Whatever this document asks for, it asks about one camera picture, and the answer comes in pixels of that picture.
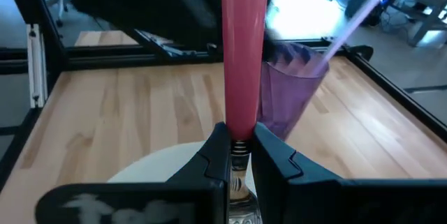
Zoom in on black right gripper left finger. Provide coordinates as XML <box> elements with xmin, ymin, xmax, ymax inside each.
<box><xmin>34</xmin><ymin>121</ymin><xmax>232</xmax><ymax>224</ymax></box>

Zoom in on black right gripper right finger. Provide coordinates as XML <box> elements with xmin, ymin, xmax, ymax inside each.
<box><xmin>250</xmin><ymin>121</ymin><xmax>447</xmax><ymax>224</ymax></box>

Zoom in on fork with red handle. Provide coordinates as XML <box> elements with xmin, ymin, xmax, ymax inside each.
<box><xmin>220</xmin><ymin>0</ymin><xmax>270</xmax><ymax>224</ymax></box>

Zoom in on white round woven placemat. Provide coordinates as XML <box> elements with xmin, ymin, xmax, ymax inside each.
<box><xmin>107</xmin><ymin>140</ymin><xmax>258</xmax><ymax>197</ymax></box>

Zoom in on purple faceted plastic cup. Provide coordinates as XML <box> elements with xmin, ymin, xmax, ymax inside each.
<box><xmin>256</xmin><ymin>41</ymin><xmax>331</xmax><ymax>142</ymax></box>

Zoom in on pale purple drinking straw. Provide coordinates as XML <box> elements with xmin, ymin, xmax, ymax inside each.
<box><xmin>313</xmin><ymin>0</ymin><xmax>402</xmax><ymax>75</ymax></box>

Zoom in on grey office desk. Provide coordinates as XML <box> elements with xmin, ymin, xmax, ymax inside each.
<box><xmin>344</xmin><ymin>0</ymin><xmax>447</xmax><ymax>47</ymax></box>

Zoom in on black aluminium table frame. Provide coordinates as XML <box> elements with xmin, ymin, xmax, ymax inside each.
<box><xmin>0</xmin><ymin>0</ymin><xmax>447</xmax><ymax>192</ymax></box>

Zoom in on silver aluminium post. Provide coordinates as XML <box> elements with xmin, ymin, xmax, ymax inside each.
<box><xmin>26</xmin><ymin>23</ymin><xmax>48</xmax><ymax>110</ymax></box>

